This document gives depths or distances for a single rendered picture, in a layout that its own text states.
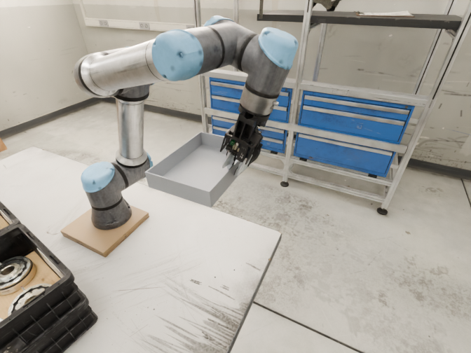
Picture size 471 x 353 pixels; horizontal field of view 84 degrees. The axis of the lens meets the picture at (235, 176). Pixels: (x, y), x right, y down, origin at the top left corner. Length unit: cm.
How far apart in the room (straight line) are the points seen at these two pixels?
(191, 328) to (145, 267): 28
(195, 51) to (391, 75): 252
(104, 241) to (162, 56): 79
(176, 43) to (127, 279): 77
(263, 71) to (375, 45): 234
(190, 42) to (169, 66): 5
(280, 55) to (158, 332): 77
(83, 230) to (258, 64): 92
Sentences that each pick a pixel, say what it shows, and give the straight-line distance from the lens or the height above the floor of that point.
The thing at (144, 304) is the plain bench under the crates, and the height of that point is 70.
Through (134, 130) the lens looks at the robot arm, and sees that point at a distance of 97.
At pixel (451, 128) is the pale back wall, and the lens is 309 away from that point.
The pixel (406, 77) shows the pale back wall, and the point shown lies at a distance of 289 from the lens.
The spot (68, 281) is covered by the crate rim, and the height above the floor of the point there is 92.
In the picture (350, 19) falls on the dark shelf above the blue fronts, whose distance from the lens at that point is 197.
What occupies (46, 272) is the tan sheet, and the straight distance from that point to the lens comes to 96.
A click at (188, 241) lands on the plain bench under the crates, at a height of 70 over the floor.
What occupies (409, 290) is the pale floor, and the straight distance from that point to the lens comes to 203.
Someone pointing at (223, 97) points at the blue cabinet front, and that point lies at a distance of 234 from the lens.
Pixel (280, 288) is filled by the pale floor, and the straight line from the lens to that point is 176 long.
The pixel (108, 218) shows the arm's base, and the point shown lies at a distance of 113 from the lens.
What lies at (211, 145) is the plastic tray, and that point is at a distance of 90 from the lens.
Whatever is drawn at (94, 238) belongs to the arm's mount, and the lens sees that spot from 114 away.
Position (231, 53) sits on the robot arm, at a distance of 55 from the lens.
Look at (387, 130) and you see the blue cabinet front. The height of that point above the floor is 69.
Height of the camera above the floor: 149
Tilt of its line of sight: 36 degrees down
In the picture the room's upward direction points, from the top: straight up
